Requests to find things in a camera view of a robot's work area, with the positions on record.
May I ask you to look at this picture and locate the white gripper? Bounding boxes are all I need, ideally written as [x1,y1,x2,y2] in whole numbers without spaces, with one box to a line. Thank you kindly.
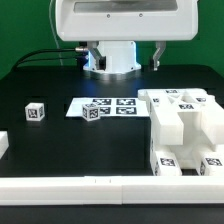
[55,0,198,71]

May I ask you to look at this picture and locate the white chair back assembly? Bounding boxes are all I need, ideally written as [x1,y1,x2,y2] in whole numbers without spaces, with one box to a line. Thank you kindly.
[138,88,224,145]

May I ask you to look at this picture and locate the white tagged cube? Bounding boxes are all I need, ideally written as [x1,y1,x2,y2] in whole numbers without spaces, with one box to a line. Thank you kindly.
[82,103,100,121]

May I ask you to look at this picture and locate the white chair seat frame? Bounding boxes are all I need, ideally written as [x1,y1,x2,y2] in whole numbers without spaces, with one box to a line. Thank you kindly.
[149,109,224,169]

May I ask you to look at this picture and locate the small white tagged block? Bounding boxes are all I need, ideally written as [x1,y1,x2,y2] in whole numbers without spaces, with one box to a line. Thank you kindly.
[25,103,45,121]

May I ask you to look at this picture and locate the white sheet with tags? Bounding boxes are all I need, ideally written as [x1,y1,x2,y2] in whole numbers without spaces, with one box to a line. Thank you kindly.
[66,98,148,117]

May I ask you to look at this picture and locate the white part at left edge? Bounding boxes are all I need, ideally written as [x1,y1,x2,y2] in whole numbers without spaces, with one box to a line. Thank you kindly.
[0,131,9,159]

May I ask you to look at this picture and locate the black cables at base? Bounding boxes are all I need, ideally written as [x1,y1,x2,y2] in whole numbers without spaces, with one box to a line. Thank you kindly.
[11,0,90,72]

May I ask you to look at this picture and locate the white front barrier rail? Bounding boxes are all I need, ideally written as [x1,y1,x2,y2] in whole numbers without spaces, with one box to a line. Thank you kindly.
[0,176,224,205]

